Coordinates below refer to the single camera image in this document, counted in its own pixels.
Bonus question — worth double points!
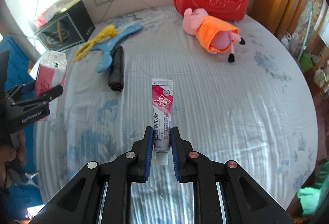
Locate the blue plastic crate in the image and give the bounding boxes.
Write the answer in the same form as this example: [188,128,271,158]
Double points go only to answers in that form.
[0,35,44,217]

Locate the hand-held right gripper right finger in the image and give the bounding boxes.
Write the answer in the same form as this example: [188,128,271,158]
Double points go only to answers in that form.
[171,126,300,224]

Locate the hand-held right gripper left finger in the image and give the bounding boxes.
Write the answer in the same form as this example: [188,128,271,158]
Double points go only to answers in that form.
[30,126,155,224]

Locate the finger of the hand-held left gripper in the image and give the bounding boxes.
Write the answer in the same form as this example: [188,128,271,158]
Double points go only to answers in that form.
[12,85,64,109]
[5,81,37,102]

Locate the black garbage bag roll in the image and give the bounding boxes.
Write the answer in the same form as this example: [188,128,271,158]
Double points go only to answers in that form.
[107,45,124,92]

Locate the person's left hand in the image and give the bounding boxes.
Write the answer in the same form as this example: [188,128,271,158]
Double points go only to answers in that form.
[0,131,28,189]

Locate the yellow plastic clamp tongs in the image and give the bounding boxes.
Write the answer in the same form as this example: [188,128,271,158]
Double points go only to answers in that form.
[74,24,118,62]

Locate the green cloth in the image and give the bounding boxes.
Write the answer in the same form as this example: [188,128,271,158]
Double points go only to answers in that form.
[297,157,329,216]

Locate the pink tissue pack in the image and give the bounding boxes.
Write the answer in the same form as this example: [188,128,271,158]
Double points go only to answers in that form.
[34,50,67,98]

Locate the red white ointment tube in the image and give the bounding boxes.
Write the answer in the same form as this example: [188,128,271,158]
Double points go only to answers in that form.
[150,78,175,165]

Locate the pink pig plush toy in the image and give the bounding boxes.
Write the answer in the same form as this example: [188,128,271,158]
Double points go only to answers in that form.
[182,7,246,63]

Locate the red clear plastic packet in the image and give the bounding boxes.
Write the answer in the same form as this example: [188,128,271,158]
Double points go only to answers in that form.
[34,4,64,29]

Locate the black gift box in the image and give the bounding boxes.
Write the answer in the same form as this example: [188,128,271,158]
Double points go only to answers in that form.
[34,0,96,53]

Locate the blue plastic hanger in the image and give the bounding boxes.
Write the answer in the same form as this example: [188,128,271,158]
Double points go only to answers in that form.
[96,24,144,74]

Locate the green box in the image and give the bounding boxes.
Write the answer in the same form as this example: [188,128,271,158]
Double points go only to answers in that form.
[299,52,318,72]

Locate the flat yellow box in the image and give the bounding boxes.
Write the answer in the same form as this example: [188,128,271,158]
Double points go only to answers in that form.
[60,0,84,13]

